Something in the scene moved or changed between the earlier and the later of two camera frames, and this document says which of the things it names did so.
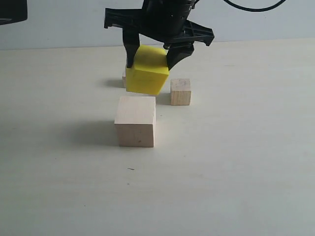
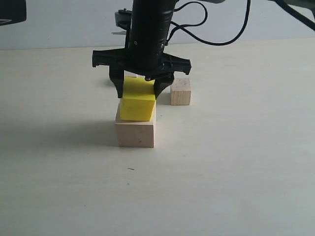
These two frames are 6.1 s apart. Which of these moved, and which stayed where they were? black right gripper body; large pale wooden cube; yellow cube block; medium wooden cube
Moved: yellow cube block; black right gripper body
Stayed: large pale wooden cube; medium wooden cube
